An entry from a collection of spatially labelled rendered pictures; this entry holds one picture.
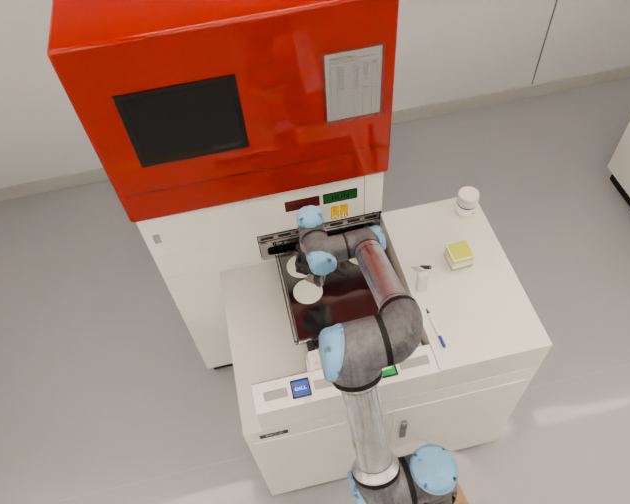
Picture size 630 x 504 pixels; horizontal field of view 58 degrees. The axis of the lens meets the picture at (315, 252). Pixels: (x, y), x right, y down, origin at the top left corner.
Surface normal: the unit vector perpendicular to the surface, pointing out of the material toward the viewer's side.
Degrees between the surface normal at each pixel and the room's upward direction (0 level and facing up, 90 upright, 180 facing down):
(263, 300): 0
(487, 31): 90
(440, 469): 6
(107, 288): 0
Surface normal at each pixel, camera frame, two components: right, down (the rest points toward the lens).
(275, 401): -0.06, -0.59
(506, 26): 0.22, 0.78
